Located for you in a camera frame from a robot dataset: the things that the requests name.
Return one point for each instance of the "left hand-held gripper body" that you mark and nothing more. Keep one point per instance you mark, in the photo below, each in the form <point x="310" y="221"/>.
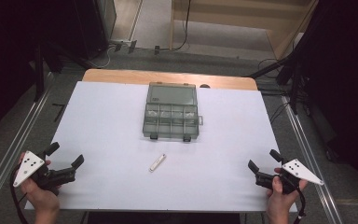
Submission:
<point x="28" y="168"/>

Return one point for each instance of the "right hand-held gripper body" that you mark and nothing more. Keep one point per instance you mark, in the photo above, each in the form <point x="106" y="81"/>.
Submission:
<point x="301" y="171"/>

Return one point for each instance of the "person's left hand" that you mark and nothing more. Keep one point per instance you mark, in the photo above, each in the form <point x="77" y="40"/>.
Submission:
<point x="42" y="199"/>

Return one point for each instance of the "person's right hand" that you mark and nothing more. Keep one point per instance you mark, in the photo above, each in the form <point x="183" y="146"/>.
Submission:
<point x="279" y="200"/>

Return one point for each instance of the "white table sheet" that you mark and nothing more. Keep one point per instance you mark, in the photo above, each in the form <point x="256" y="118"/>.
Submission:
<point x="105" y="124"/>

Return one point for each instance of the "black metal stand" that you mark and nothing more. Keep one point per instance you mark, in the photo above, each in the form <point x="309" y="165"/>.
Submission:
<point x="293" y="81"/>
<point x="38" y="74"/>

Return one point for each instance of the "small white flat stick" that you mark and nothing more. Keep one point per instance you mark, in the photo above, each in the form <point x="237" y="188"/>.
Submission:
<point x="157" y="162"/>

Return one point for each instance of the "wooden table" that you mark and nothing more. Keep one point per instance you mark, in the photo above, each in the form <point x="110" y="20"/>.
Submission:
<point x="121" y="76"/>

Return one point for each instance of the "clear grey compartment box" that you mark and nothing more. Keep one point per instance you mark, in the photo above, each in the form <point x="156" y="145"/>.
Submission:
<point x="171" y="112"/>

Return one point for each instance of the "dark curtain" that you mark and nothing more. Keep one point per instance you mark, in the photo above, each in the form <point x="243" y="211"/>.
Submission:
<point x="348" y="77"/>
<point x="6" y="46"/>

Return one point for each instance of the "white power strip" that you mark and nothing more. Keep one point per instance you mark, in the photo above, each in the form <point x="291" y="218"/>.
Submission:
<point x="121" y="42"/>

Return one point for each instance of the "dark cabinet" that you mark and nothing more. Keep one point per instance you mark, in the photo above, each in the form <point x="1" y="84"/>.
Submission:
<point x="90" y="25"/>

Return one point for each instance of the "light wooden shelf unit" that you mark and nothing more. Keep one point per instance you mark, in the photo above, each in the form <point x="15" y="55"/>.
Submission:
<point x="230" y="14"/>

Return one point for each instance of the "aluminium floor rail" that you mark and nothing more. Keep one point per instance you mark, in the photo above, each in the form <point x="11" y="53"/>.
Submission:
<point x="307" y="149"/>
<point x="12" y="149"/>

